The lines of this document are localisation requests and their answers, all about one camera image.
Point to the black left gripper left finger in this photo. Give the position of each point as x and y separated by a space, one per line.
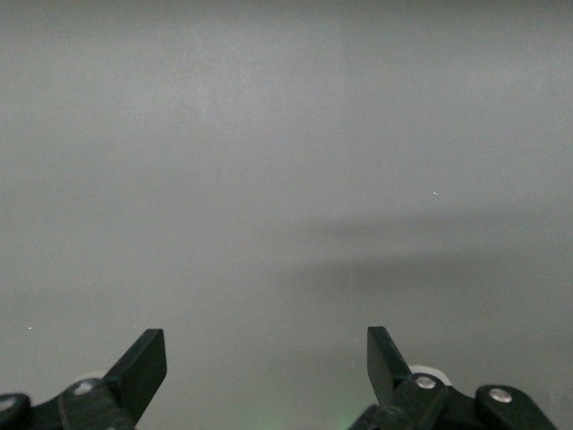
143 367

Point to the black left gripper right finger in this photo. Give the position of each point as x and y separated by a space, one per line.
385 372

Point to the dark grey table mat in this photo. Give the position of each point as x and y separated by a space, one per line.
268 134

